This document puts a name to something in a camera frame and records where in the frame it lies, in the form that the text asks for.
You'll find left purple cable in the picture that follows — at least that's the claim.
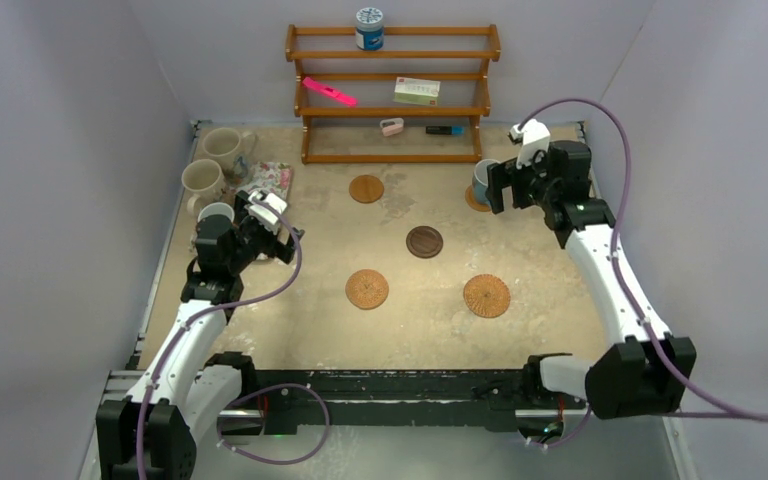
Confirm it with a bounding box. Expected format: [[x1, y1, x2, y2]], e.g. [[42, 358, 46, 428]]
[[133, 195, 332, 480]]

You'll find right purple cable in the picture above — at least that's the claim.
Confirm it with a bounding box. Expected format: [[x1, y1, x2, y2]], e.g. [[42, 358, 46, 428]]
[[515, 97, 768, 452]]

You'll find wooden three-tier shelf rack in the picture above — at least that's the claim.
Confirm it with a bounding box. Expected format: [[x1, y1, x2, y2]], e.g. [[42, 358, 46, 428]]
[[284, 24, 502, 164]]

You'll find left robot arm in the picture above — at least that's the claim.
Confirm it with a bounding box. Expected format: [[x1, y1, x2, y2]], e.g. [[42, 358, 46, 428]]
[[95, 190, 304, 479]]

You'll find blue mug white inside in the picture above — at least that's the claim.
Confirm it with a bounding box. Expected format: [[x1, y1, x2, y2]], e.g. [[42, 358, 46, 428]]
[[471, 159, 499, 208]]

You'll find pink tape dispenser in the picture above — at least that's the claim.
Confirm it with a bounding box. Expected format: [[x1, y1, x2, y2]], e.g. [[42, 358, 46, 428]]
[[379, 117, 404, 137]]

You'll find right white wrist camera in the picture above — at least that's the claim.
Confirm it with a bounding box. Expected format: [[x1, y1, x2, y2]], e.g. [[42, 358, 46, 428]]
[[508, 119, 551, 170]]

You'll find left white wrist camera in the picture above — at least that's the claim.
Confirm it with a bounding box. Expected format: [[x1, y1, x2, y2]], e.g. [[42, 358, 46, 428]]
[[246, 190, 288, 234]]

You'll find black blue marker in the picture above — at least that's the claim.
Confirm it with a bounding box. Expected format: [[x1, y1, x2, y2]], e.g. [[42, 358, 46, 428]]
[[425, 125, 465, 136]]

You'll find floral serving tray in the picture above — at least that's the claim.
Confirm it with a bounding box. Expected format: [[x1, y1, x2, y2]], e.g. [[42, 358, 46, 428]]
[[217, 162, 293, 204]]

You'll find dark brown wooden coaster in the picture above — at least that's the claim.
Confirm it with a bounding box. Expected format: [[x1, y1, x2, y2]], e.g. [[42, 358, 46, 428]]
[[405, 225, 444, 259]]

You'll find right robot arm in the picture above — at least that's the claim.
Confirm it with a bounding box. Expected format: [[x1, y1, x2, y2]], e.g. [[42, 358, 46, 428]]
[[486, 140, 696, 420]]

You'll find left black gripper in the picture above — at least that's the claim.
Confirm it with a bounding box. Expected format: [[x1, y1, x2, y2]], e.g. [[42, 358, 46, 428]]
[[226, 192, 302, 274]]

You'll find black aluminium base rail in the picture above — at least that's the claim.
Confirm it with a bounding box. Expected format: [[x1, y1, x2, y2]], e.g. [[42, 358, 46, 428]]
[[97, 368, 683, 439]]

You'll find pink marker pen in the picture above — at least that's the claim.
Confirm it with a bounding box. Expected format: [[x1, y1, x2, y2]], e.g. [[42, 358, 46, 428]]
[[302, 77, 357, 108]]

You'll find brown orange mug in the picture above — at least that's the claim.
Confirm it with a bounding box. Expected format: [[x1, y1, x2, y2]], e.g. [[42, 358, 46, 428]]
[[197, 202, 235, 222]]

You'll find light wooden coaster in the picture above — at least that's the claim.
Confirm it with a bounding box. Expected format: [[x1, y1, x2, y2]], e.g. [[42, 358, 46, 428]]
[[349, 175, 385, 204], [464, 186, 491, 212]]

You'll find beige floral mug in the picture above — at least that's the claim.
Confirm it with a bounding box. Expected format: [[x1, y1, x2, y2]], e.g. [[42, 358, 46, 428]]
[[181, 159, 228, 217]]

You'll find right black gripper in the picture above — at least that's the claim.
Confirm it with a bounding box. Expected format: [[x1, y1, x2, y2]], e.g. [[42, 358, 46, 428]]
[[486, 145, 560, 216]]

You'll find light wooden coaster left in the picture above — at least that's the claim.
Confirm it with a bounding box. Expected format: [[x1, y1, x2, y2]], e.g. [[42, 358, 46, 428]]
[[349, 175, 385, 204]]

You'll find beige mug far back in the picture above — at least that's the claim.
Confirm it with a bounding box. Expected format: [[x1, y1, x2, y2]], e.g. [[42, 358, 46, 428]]
[[203, 127, 258, 178]]

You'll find blue-lidded white jar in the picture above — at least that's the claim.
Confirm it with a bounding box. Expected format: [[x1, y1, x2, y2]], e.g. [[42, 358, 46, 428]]
[[355, 7, 384, 51]]

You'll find light wooden coaster right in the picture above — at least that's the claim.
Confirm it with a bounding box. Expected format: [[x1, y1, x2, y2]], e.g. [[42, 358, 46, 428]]
[[464, 186, 491, 212]]

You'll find woven rattan coaster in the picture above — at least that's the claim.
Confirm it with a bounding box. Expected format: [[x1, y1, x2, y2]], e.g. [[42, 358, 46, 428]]
[[463, 274, 511, 318], [345, 269, 389, 310]]

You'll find woven rattan coaster left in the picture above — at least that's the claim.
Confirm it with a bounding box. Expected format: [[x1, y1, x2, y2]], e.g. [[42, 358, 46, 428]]
[[345, 269, 389, 310]]

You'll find purple cable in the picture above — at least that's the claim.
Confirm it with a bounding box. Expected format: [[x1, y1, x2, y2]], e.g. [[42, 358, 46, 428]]
[[515, 97, 768, 452], [133, 195, 332, 480]]

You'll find green white small box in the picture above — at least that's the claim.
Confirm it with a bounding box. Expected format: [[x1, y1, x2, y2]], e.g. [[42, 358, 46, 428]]
[[393, 77, 441, 106]]

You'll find woven rattan coaster right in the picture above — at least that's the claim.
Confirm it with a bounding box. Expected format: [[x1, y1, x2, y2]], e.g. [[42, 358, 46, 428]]
[[463, 274, 511, 318]]

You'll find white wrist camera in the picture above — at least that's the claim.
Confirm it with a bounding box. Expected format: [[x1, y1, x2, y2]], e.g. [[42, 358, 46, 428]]
[[246, 190, 288, 234], [508, 119, 551, 170]]

